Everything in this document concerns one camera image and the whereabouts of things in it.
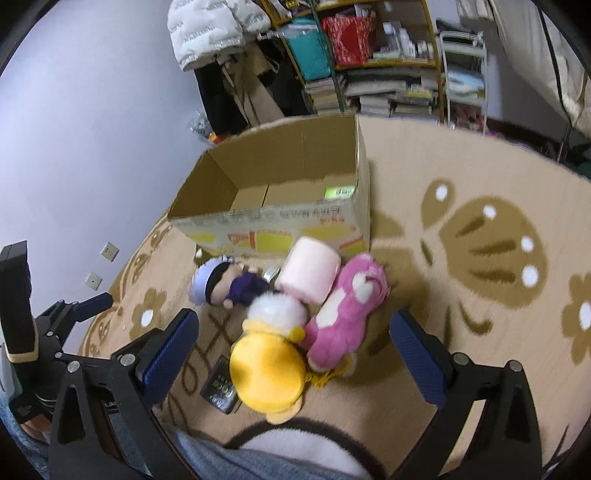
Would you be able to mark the beige patterned carpet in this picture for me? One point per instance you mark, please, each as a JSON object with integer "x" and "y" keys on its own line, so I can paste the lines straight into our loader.
{"x": 488, "y": 246}

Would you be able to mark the purple haired doll plush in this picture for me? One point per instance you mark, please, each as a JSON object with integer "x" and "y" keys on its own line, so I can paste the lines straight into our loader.
{"x": 224, "y": 283}

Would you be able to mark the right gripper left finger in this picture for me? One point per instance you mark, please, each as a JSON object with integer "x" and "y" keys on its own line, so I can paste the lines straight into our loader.
{"x": 103, "y": 424}

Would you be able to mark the plastic bag with toys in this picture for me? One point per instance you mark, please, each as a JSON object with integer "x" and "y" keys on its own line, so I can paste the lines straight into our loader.
{"x": 200, "y": 125}

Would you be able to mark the green tissue pack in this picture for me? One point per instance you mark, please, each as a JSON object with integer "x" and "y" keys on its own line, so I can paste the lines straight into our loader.
{"x": 340, "y": 192}

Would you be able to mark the white puffer jacket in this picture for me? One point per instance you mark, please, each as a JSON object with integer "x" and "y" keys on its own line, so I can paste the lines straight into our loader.
{"x": 205, "y": 31}

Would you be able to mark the wooden bookshelf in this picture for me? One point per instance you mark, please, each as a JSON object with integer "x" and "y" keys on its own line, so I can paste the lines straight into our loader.
{"x": 402, "y": 78}

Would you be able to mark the black book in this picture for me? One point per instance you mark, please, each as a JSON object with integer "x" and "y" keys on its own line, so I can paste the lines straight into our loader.
{"x": 218, "y": 389}

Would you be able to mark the yellow duck plush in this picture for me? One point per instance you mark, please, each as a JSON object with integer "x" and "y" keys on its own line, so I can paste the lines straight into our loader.
{"x": 265, "y": 366}

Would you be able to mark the wall socket lower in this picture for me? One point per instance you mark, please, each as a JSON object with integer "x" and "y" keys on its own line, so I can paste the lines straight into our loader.
{"x": 93, "y": 281}

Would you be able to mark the wall socket upper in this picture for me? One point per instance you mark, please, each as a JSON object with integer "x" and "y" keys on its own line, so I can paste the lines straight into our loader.
{"x": 109, "y": 252}

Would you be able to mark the beige coat hanging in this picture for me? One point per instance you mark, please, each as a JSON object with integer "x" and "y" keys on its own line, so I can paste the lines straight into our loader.
{"x": 241, "y": 75}

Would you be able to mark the wall socket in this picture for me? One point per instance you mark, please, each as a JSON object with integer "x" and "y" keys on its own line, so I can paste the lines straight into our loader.
{"x": 93, "y": 281}
{"x": 109, "y": 252}

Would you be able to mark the white folded mattress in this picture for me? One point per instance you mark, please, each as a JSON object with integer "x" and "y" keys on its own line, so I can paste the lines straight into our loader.
{"x": 543, "y": 58}

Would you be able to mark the red patterned bag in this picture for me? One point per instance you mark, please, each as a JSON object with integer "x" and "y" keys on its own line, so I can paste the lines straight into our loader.
{"x": 351, "y": 38}

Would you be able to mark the teal bag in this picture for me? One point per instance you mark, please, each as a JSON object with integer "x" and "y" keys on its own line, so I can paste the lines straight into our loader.
{"x": 305, "y": 41}

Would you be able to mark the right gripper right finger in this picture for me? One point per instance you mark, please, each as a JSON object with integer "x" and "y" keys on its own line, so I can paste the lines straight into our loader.
{"x": 506, "y": 443}

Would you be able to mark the white rolling cart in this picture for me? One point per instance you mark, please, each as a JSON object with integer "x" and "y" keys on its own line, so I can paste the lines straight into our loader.
{"x": 465, "y": 66}

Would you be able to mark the cardboard box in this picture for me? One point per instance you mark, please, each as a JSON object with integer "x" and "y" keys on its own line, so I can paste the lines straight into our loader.
{"x": 256, "y": 194}

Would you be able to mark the pink bear plush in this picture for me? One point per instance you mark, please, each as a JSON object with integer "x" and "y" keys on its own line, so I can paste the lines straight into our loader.
{"x": 337, "y": 330}

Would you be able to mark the stack of books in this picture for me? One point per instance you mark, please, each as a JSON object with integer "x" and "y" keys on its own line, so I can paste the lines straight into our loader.
{"x": 324, "y": 95}

